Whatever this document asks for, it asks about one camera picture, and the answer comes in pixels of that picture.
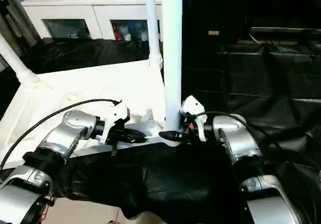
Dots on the small tan label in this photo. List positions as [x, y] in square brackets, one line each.
[213, 33]

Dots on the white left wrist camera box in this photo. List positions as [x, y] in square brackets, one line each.
[115, 118]

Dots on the black work mat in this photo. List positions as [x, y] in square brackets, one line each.
[266, 108]

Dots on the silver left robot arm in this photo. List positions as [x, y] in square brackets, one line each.
[55, 143]

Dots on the dark low shelf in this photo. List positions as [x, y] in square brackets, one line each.
[286, 33]

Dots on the red bottle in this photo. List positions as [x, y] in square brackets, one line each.
[116, 31]

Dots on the white cabinet with glass doors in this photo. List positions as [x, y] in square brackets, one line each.
[75, 3]

